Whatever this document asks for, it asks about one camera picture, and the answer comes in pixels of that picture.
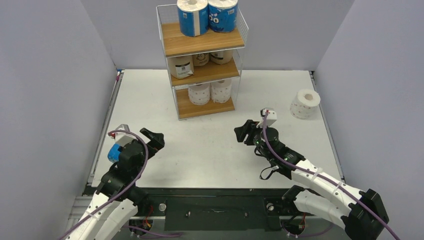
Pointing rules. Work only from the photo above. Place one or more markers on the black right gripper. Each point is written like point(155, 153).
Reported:
point(250, 133)

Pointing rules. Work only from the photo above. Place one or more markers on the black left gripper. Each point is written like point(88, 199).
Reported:
point(157, 141)

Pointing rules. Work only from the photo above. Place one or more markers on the blue roll edge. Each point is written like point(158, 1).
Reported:
point(114, 153)

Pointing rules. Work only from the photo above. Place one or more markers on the white dotted roll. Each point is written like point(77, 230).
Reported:
point(220, 91)
point(199, 94)

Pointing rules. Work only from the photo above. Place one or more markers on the white wire wooden shelf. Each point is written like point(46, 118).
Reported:
point(174, 43)

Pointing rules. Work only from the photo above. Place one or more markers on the brown paper roll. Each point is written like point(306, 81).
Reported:
point(221, 57)

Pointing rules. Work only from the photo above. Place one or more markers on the brown cartoon printed roll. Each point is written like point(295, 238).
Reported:
point(200, 59)

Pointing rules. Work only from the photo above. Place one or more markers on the blue white roll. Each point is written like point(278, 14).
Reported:
point(193, 17)
point(222, 15)

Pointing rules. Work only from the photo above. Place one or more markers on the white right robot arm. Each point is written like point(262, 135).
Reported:
point(361, 214)

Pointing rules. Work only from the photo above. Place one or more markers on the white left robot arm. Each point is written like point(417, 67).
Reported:
point(117, 197)

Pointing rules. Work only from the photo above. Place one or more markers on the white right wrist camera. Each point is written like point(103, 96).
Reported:
point(269, 116)

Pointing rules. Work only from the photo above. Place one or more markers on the white roll near right wall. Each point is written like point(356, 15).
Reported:
point(305, 104)

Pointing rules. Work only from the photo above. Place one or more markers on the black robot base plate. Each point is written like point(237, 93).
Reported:
point(218, 209)

